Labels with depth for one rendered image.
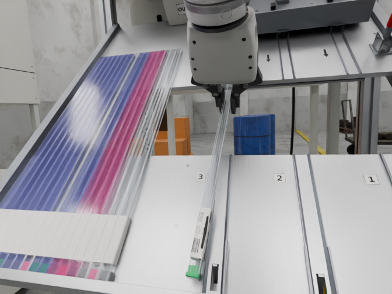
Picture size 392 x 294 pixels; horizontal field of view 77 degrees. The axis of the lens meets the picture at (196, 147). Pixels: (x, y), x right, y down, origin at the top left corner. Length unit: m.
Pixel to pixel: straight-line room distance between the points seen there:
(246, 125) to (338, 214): 3.18
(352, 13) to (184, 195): 0.50
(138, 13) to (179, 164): 0.72
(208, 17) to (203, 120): 10.22
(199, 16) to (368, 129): 0.59
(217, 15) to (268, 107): 9.86
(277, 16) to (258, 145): 2.98
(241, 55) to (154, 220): 0.25
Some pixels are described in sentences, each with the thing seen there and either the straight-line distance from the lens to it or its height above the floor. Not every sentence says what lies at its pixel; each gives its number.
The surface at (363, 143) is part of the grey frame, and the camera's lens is 0.79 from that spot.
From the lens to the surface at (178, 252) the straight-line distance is 0.33.
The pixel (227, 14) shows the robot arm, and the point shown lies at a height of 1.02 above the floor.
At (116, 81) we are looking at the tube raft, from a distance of 0.60.
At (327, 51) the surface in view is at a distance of 0.59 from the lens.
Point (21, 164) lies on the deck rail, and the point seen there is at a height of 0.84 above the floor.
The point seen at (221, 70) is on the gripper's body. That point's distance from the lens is 0.38.
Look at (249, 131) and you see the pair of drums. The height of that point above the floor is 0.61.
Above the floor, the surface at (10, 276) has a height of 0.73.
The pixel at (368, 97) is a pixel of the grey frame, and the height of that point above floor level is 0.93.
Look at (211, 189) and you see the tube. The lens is 0.33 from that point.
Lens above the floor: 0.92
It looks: 8 degrees down
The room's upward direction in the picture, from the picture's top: 3 degrees counter-clockwise
